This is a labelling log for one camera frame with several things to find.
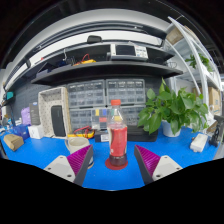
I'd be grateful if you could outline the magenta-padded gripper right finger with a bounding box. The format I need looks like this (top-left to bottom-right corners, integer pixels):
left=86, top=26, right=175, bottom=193
left=133, top=144, right=184, bottom=186

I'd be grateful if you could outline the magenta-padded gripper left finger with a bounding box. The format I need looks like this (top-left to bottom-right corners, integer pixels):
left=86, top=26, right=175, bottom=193
left=43, top=144, right=94, bottom=187

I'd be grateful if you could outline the brown cardboard box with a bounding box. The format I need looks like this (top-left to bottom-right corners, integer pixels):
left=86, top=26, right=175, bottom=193
left=3, top=133, right=25, bottom=152

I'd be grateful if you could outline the yellow tool with red cable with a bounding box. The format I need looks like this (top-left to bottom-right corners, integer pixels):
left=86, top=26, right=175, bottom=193
left=73, top=53, right=97, bottom=67

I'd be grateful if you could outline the white oscilloscope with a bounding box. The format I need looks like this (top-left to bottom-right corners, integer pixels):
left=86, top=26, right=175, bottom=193
left=106, top=42, right=149, bottom=62

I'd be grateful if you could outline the clear bottle with red label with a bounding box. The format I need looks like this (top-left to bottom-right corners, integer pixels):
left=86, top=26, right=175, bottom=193
left=106, top=99, right=129, bottom=167

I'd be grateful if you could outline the white shelf unit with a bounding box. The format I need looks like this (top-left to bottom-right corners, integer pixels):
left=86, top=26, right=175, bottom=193
left=163, top=16, right=224, bottom=134

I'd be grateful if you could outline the purple container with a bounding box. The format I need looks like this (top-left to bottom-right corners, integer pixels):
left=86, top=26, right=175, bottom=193
left=20, top=107, right=32, bottom=126

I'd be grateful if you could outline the small black device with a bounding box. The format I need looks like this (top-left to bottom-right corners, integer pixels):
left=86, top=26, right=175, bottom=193
left=86, top=34, right=103, bottom=44

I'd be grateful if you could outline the black workbench shelf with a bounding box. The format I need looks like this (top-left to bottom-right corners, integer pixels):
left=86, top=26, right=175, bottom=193
left=30, top=41, right=184, bottom=86

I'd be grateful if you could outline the yellow multimeter with red leads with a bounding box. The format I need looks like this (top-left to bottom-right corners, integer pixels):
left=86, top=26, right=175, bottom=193
left=66, top=125, right=96, bottom=139

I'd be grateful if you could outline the blue box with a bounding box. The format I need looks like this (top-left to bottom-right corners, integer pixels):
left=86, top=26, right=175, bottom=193
left=12, top=124, right=30, bottom=140

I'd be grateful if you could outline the black box with white label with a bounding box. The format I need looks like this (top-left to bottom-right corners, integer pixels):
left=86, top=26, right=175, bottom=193
left=94, top=130, right=111, bottom=144

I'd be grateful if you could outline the grey and white mug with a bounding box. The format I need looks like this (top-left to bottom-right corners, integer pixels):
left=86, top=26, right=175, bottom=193
left=64, top=136, right=95, bottom=169

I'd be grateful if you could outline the green potted plant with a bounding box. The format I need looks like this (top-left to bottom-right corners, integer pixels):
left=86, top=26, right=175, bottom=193
left=137, top=78, right=209, bottom=138

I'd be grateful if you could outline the small white box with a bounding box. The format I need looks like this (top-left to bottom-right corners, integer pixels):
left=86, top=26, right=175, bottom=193
left=28, top=124, right=45, bottom=140

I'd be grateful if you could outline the flat round red coaster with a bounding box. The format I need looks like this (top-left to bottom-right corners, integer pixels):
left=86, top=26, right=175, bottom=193
left=104, top=157, right=129, bottom=171

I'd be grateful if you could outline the black rectangular speaker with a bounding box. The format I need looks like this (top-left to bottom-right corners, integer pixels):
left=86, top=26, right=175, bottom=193
left=50, top=105, right=67, bottom=138

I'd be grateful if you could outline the black stand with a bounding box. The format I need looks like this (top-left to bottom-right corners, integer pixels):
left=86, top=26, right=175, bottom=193
left=208, top=114, right=224, bottom=148

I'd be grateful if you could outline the white power adapter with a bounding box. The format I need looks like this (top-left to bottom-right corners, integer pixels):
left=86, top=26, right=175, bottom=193
left=189, top=133, right=209, bottom=153

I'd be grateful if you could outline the grey small-parts drawer cabinet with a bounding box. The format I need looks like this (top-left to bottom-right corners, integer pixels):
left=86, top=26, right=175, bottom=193
left=66, top=79, right=106, bottom=109
left=68, top=107, right=109, bottom=132
left=120, top=105, right=146, bottom=128
left=105, top=78, right=147, bottom=107

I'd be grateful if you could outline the dark grey box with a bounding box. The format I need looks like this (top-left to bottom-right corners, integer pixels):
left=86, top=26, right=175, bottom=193
left=29, top=102, right=42, bottom=126

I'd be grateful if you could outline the white perforated tray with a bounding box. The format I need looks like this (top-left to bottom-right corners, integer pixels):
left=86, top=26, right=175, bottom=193
left=37, top=86, right=72, bottom=139

